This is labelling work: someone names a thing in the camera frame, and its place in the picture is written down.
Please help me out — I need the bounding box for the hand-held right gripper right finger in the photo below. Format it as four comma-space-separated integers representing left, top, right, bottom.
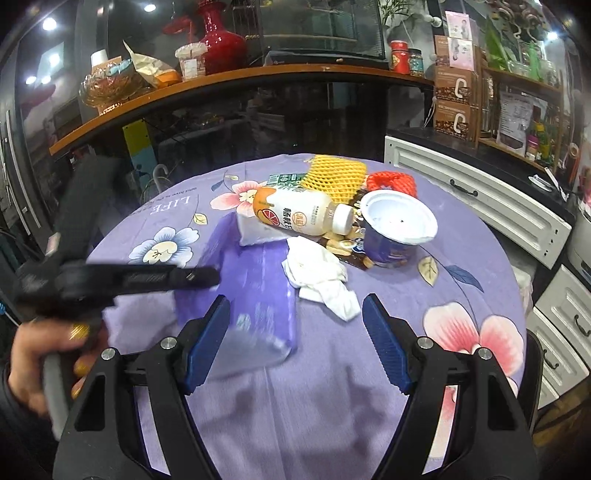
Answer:
362, 293, 539, 480

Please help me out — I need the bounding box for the glass display case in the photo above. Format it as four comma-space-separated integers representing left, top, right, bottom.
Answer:
259, 0, 386, 62

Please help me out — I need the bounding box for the translucent purple plastic bag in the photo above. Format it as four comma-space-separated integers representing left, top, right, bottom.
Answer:
104, 215, 298, 379

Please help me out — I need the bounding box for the person's left hand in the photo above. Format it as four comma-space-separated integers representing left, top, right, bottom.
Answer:
7, 318, 112, 418

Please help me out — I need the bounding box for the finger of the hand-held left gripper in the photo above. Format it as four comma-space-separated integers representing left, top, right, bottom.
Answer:
108, 264, 221, 296

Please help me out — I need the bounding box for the amber glass bowl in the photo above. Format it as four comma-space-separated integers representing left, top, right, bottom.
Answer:
78, 69, 148, 115

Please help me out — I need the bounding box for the wide white cabinet drawer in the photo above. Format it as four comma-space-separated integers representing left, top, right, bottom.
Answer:
384, 135, 572, 269

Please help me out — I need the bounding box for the small white cabinet drawer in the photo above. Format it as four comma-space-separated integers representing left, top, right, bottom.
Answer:
526, 307, 589, 409
534, 265, 591, 352

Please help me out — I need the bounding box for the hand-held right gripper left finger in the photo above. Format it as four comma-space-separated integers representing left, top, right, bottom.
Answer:
53, 295, 232, 480

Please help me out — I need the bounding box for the crumpled paper bag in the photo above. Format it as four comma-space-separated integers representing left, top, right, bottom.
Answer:
122, 41, 182, 88

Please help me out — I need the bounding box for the crumpled white tissue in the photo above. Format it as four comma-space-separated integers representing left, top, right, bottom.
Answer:
281, 236, 362, 322

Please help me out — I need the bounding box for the wooden shelf rack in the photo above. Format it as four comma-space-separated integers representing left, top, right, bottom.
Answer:
478, 65, 566, 172

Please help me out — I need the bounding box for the clear plastic drink cup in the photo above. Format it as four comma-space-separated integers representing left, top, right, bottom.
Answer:
174, 42, 208, 83

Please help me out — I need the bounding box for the curved wooden counter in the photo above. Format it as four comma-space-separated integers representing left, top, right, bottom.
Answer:
48, 65, 435, 155

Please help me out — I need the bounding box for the pink card packet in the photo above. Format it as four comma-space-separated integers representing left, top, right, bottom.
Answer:
444, 11, 472, 41
447, 38, 475, 71

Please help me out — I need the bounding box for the white drink bottle orange label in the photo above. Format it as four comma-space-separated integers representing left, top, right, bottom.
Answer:
253, 186, 355, 237

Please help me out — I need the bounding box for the yellow and blue board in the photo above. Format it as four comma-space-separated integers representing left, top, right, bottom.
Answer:
122, 121, 151, 185

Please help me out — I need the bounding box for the purple yogurt cup white lid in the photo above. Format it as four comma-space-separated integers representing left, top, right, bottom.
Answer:
358, 189, 438, 268

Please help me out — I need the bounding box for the brown coffee box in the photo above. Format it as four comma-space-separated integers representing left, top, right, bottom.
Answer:
434, 37, 476, 70
434, 65, 478, 105
434, 102, 477, 140

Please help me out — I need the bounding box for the green plant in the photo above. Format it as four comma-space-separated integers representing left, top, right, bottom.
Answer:
378, 0, 419, 29

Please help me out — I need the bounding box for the red tin can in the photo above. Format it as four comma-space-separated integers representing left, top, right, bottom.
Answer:
389, 40, 411, 75

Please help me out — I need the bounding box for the brown snack wrapper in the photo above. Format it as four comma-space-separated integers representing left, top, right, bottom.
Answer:
323, 187, 376, 273

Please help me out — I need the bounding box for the yellow foam fruit net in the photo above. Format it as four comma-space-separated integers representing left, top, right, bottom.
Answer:
300, 154, 370, 204

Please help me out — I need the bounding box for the person's left forearm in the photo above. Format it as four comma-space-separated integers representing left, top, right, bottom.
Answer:
0, 369, 61, 480

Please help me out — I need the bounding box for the red ceramic vase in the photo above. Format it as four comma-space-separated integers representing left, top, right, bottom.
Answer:
198, 0, 247, 75

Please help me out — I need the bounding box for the purple floral tablecloth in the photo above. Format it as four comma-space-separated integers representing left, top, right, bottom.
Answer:
85, 152, 529, 480

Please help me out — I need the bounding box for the orange-red foam fruit net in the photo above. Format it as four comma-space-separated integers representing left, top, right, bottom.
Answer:
366, 171, 419, 199

